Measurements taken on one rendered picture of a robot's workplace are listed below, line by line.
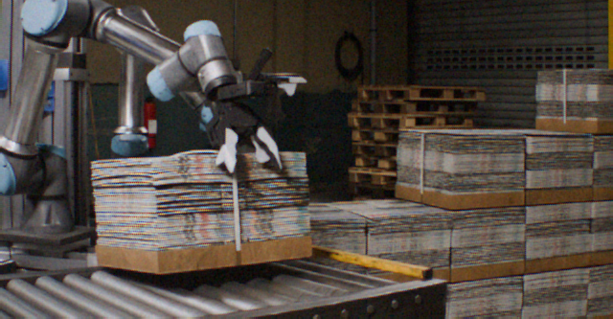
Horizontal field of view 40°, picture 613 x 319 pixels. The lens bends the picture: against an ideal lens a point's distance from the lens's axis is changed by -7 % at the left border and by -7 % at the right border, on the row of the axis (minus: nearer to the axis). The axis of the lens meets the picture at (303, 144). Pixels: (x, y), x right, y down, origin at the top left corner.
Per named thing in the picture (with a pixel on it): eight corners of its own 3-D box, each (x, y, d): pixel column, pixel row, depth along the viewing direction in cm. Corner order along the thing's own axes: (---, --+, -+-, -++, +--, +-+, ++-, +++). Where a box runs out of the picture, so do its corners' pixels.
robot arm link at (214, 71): (238, 59, 184) (204, 58, 179) (245, 78, 182) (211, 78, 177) (221, 80, 189) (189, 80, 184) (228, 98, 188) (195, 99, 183)
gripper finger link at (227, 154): (222, 185, 173) (226, 148, 179) (236, 170, 169) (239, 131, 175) (208, 179, 172) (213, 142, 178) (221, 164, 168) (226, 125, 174)
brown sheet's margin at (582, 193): (467, 193, 315) (467, 181, 315) (530, 190, 326) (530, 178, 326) (529, 204, 280) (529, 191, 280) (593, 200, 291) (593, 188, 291)
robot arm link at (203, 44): (195, 44, 194) (224, 22, 190) (210, 85, 190) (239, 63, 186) (172, 35, 187) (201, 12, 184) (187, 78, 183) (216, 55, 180)
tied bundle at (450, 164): (394, 198, 305) (395, 130, 303) (465, 194, 315) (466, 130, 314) (450, 211, 269) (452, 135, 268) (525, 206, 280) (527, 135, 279)
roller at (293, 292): (210, 269, 204) (196, 255, 202) (344, 307, 167) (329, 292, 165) (197, 285, 202) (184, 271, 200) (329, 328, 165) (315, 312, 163)
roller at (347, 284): (252, 274, 212) (252, 254, 212) (388, 310, 175) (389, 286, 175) (235, 276, 209) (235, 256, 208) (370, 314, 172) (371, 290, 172)
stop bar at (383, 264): (305, 250, 218) (305, 242, 218) (434, 277, 184) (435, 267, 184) (294, 251, 216) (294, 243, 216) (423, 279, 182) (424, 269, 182)
